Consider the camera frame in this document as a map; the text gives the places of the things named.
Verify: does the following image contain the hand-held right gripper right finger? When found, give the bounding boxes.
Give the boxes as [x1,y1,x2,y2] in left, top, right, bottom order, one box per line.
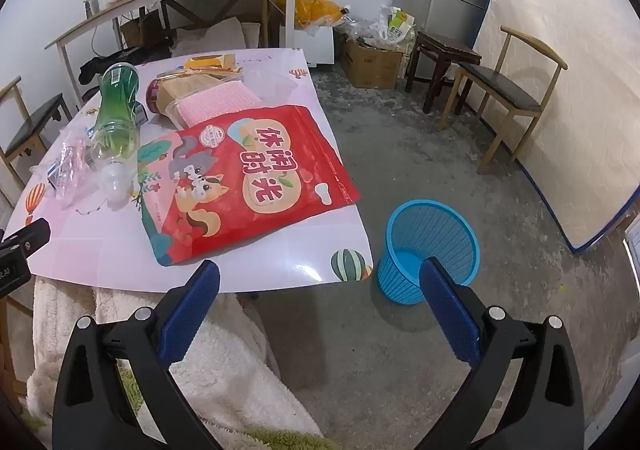
[419,257,586,450]

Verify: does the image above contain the white cabinet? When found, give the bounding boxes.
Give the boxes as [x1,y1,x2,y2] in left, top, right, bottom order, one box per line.
[292,24,336,68]

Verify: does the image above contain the yellow packet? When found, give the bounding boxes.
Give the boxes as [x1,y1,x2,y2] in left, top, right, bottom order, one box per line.
[184,54,237,71]

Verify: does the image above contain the clear plastic wrapper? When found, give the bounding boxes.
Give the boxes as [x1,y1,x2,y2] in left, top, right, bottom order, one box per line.
[50,125,101,211]

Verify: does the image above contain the cream mattress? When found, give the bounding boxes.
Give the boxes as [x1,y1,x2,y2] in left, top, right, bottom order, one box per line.
[472,0,640,253]

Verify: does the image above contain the yellow plastic bag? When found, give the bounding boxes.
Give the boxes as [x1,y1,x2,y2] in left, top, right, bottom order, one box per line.
[270,0,346,30]

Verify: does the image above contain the dark wooden bench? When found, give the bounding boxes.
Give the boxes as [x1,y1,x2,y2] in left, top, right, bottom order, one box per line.
[0,76,73,188]

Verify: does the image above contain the red snack bag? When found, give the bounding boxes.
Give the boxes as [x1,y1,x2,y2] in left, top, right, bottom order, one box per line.
[137,104,362,267]

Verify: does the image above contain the wooden chair with dark seat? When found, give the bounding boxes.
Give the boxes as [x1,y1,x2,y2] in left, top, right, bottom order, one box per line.
[440,26,568,174]

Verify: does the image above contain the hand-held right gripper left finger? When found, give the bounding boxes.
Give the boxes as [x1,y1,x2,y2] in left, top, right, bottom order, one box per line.
[52,260,236,450]

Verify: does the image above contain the blue plastic basket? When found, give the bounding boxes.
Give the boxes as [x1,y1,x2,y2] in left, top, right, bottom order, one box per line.
[377,200,480,307]

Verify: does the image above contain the white pillow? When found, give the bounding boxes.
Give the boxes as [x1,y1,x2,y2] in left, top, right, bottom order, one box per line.
[172,18,246,55]

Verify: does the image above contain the dark wooden stool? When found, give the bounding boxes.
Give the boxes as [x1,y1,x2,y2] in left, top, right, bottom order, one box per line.
[405,31,482,115]

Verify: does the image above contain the red can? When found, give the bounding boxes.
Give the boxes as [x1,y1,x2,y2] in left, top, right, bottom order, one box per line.
[145,77,163,115]

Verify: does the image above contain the white fleece robe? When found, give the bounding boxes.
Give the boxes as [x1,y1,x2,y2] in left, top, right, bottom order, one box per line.
[25,277,326,450]

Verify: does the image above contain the cardboard box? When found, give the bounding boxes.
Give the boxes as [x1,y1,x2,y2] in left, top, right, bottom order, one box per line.
[342,38,403,89]
[120,17,166,48]

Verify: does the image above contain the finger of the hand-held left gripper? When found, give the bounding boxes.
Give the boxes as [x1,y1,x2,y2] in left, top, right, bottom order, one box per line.
[0,218,52,265]

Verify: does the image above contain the green plastic bottle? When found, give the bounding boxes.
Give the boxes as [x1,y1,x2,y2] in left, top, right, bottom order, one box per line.
[85,62,143,203]

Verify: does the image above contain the clear plastic bags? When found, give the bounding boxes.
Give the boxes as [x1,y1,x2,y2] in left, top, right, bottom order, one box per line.
[334,14,388,50]

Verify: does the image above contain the pink sponge pack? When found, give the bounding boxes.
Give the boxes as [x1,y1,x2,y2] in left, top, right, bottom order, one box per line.
[167,80,263,128]

